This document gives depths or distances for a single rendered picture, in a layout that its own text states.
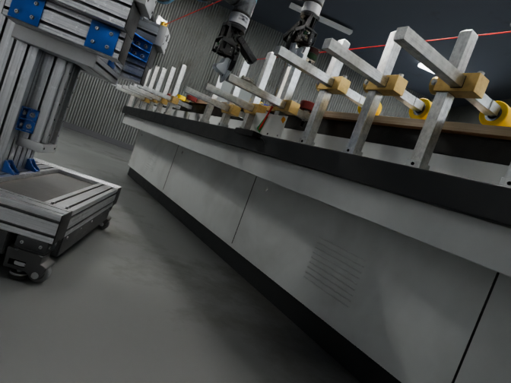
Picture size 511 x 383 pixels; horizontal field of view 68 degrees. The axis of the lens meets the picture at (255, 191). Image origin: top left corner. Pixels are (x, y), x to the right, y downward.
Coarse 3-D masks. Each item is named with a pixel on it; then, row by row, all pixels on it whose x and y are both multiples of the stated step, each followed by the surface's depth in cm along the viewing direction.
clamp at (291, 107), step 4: (284, 100) 162; (288, 100) 160; (292, 100) 158; (288, 104) 159; (292, 104) 158; (296, 104) 159; (272, 108) 169; (276, 108) 166; (284, 108) 160; (288, 108) 158; (292, 108) 159; (296, 108) 160; (284, 112) 164; (288, 112) 161; (292, 112) 159; (296, 112) 160
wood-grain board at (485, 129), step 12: (348, 120) 158; (384, 120) 141; (396, 120) 136; (408, 120) 132; (420, 120) 128; (444, 132) 123; (456, 132) 118; (468, 132) 114; (480, 132) 111; (492, 132) 108; (504, 132) 105
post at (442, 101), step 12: (468, 36) 101; (456, 48) 103; (468, 48) 101; (456, 60) 102; (468, 60) 103; (444, 96) 102; (432, 108) 104; (444, 108) 102; (432, 120) 103; (444, 120) 103; (432, 132) 102; (420, 144) 104; (432, 144) 103; (420, 156) 103
